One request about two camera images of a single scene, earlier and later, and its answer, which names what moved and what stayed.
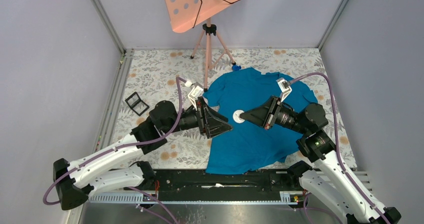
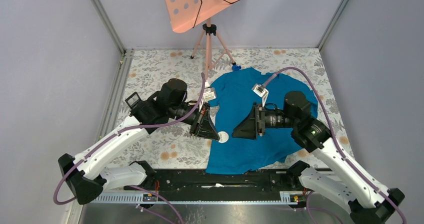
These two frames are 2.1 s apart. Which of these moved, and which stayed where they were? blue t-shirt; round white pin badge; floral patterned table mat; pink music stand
Moved: round white pin badge
Stayed: pink music stand; blue t-shirt; floral patterned table mat
